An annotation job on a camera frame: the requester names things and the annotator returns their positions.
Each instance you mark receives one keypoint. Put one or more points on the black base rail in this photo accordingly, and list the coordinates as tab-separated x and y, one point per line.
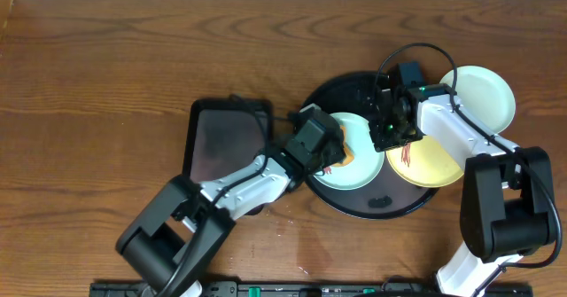
234	289

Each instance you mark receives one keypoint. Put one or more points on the yellow green scrubbing sponge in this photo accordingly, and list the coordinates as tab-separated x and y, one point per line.
347	150

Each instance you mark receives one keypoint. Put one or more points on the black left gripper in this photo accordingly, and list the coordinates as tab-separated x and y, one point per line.
333	147

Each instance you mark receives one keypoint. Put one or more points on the light green plate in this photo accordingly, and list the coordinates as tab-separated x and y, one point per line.
367	162
486	96

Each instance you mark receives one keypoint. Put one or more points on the black rectangular water tray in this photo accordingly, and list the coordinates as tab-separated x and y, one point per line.
225	135

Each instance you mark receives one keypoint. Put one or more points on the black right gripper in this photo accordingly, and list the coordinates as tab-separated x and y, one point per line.
380	141

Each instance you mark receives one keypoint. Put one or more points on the yellow plate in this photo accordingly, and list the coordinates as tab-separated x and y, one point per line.
424	163

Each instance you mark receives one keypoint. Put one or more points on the round black serving tray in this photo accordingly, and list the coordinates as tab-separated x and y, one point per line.
388	195

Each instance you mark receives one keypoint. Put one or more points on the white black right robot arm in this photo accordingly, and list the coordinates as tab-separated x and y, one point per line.
507	208

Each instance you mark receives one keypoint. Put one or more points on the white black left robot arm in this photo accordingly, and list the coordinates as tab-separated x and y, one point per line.
175	237

